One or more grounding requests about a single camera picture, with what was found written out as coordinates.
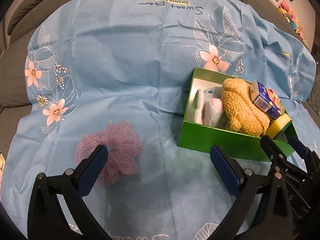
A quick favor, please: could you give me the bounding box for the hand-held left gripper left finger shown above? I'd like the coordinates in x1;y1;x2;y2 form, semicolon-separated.
27;144;110;240

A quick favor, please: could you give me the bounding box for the small blue white carton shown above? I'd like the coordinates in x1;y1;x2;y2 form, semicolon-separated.
250;80;285;119

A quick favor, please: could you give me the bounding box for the yellow fuzzy pouch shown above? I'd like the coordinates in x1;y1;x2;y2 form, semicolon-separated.
221;78;270;137

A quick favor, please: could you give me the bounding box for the green cardboard box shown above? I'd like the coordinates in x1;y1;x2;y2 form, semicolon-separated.
177;67;295;162

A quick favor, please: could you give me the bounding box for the purple mesh bath pouf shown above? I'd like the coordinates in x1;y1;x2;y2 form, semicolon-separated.
75;120;144;187

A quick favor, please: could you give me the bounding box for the pastel plush toy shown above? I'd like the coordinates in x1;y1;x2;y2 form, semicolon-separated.
192;86;229;127

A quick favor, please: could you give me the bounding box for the pile of colourful plush toys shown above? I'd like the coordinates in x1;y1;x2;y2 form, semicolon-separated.
276;0;309;43

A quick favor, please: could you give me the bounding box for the yellow sponge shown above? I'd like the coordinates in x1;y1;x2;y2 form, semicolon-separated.
265;114;292;139

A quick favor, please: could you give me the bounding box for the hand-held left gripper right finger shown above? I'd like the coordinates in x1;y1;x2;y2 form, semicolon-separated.
210;144;293;240

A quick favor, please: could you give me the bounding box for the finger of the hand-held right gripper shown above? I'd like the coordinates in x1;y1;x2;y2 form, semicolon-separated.
260;134;312;180
289;136;320;172

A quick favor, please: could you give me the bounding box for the grey sofa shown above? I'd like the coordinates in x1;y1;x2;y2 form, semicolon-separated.
0;0;320;120

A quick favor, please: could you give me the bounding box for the blue floral sheet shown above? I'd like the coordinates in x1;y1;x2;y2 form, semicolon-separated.
2;0;318;240

